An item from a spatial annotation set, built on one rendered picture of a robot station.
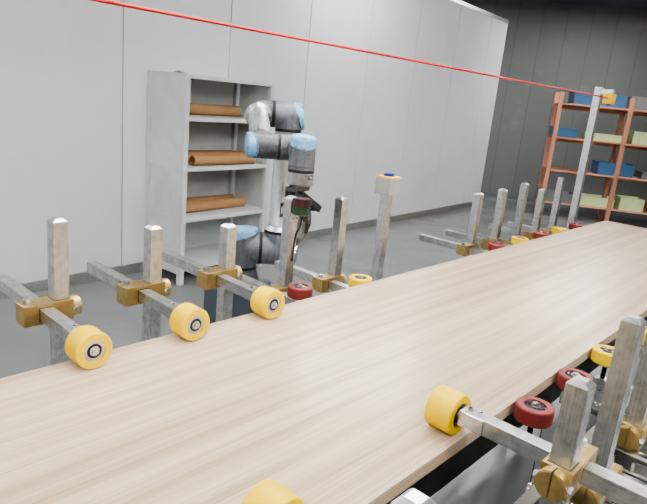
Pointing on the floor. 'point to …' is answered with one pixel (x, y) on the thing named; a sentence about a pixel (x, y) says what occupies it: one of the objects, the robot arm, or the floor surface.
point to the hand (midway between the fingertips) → (299, 241)
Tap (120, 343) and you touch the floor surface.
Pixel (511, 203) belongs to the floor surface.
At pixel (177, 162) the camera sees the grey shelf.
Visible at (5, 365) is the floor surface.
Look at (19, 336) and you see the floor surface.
